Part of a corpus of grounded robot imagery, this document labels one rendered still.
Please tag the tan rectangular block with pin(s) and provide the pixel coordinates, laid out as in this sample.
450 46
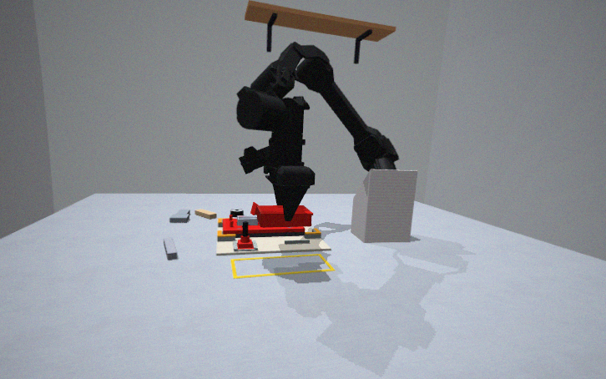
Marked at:
206 214

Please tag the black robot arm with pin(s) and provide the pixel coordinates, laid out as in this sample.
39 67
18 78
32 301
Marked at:
262 107

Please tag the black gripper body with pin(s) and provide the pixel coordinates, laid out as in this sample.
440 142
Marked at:
289 170

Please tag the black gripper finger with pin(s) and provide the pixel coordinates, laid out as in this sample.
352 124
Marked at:
278 197
291 195

